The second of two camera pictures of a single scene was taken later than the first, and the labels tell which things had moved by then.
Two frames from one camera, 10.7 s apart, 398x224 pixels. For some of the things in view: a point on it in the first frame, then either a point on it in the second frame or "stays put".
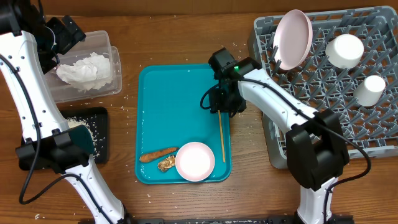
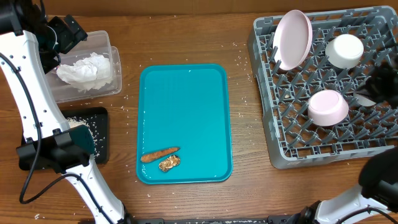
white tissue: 91,73 stays put
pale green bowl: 344,51 stays put
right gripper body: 227,101 → 383,84
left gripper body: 65,40 stays put
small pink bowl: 194,161 → 328,107
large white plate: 293,37 stays put
